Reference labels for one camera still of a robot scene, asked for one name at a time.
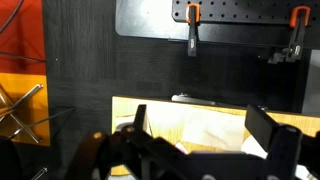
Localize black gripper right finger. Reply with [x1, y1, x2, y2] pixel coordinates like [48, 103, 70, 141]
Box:
[245, 105, 280, 152]

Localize black orange clamp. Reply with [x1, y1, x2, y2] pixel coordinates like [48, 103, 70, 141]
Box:
[268, 6, 311, 64]
[186, 3, 200, 57]

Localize black orange clamp left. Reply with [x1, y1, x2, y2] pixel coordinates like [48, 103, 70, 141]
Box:
[186, 3, 200, 57]

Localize black pegboard mounting plate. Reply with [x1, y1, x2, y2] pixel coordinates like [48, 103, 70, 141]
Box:
[115, 0, 320, 49]

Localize black orange clamp right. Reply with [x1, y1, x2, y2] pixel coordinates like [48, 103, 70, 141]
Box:
[268, 6, 311, 64]

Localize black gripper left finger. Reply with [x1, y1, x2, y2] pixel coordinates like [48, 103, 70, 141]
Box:
[133, 104, 147, 130]

